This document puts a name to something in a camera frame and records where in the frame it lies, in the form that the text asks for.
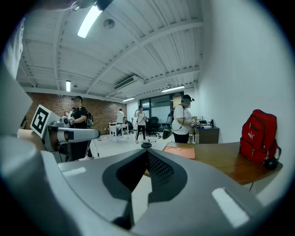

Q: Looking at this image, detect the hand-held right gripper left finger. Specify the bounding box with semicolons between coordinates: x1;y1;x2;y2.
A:
57;148;148;236

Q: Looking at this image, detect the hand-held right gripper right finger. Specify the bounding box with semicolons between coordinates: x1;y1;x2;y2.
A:
130;148;277;236

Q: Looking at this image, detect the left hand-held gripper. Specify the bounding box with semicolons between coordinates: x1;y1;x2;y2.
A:
30;104;101;163

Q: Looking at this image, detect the orange wooden box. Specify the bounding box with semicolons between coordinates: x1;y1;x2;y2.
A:
162;146;195;160

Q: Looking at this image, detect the person's left forearm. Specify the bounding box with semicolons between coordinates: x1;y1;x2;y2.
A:
18;128;47;152

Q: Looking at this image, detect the white table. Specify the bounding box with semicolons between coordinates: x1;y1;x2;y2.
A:
108;123;130;142

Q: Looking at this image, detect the black office chair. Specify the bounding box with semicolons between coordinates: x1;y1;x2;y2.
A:
147;116;161;137
125;117;135;135

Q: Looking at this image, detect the dark wooden cabinet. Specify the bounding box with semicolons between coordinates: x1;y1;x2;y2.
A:
197;125;220;144

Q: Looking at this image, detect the ceiling air conditioner vent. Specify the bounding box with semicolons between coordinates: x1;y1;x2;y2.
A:
112;75;139;91

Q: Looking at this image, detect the black round pouch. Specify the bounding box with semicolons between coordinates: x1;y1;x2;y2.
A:
263;157;279;171

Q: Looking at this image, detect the person's light shirt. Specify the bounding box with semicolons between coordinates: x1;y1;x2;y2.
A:
0;18;33;139

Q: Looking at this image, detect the red backpack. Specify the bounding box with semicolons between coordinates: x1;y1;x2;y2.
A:
239;109;282;163

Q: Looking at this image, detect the round ceiling speaker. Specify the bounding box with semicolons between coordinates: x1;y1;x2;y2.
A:
103;18;116;29

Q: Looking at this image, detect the dark glass window wall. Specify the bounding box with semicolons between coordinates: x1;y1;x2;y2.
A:
139;94;173;121

